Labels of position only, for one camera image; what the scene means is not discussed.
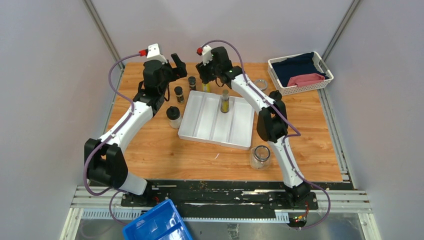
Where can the black lid bead jar right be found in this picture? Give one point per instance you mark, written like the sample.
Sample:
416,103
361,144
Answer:
275,95

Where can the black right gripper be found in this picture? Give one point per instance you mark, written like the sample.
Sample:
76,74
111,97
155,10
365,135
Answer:
203,70

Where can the white plastic basket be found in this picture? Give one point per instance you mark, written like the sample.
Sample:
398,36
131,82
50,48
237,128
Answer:
319,63

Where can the pink cloth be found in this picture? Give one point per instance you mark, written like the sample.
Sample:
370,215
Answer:
305,80

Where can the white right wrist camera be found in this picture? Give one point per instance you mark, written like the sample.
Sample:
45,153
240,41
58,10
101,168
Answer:
206,53

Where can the black lid bead jar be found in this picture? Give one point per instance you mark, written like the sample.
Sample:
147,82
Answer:
275,95
174,116

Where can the yellow label sauce bottle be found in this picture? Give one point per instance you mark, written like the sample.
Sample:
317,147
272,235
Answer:
206,87
225,101

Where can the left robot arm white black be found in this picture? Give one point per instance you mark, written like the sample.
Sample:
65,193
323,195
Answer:
104,161

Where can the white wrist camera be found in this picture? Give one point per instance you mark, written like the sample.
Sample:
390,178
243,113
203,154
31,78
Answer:
154,53
206,53

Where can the white divided organizer tray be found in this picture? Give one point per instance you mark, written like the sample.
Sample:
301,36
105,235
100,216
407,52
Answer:
204,122

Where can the black lid bead jar left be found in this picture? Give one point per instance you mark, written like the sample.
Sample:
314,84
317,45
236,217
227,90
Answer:
174,116

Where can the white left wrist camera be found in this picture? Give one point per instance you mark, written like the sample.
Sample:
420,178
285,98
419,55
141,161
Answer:
154,53

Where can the glass jar with grains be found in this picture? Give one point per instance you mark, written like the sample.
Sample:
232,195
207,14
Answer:
261,84

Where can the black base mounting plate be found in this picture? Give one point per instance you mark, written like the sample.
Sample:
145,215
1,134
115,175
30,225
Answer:
223,199

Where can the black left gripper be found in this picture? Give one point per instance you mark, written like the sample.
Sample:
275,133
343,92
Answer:
175,75

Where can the blue plastic bin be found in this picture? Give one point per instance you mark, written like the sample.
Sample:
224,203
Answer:
162,222

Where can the navy blue cloth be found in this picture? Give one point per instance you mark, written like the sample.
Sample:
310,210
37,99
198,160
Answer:
295,66

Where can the empty glass jar front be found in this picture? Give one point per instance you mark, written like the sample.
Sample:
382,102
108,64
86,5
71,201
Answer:
260,157

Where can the small dark spice jar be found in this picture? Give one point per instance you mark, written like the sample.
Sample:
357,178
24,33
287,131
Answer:
192,83
179,94

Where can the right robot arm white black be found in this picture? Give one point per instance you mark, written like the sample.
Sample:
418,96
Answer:
272,124

